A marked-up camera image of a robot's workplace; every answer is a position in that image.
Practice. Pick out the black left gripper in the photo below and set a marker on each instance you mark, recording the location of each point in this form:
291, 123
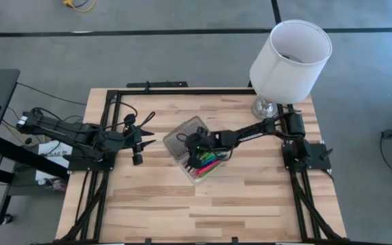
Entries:
119, 141

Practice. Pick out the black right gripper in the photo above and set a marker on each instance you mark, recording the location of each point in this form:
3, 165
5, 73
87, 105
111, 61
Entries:
201, 144

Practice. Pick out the green highlighter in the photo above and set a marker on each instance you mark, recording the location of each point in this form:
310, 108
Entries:
210, 157

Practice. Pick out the clear plastic supply box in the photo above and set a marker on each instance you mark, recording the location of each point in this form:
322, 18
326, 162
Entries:
179, 139

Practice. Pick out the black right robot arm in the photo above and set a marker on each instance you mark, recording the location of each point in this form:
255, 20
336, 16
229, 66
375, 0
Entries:
250, 132

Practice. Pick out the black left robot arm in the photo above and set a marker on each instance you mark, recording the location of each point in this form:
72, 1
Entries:
66, 131

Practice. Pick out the white printed box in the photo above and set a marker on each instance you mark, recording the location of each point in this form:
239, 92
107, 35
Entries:
51, 151

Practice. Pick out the white shade silver table lamp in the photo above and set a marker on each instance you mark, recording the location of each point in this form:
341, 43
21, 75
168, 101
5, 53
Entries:
284, 75

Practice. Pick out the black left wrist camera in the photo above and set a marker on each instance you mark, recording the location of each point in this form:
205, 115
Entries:
130, 119

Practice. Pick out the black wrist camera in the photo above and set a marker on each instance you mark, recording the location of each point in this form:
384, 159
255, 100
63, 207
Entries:
201, 131
130, 119

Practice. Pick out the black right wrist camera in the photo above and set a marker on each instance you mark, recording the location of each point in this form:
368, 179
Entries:
201, 131

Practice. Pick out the black camera bracket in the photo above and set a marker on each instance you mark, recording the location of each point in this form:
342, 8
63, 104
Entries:
162, 84

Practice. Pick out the black aluminium table frame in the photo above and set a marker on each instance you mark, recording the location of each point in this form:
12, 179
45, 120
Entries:
182, 92

